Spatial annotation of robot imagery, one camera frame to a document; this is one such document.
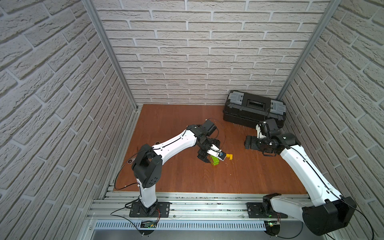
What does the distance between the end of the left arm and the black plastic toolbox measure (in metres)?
0.35

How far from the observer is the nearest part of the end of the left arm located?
2.01 feet

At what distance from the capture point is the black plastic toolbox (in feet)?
3.15
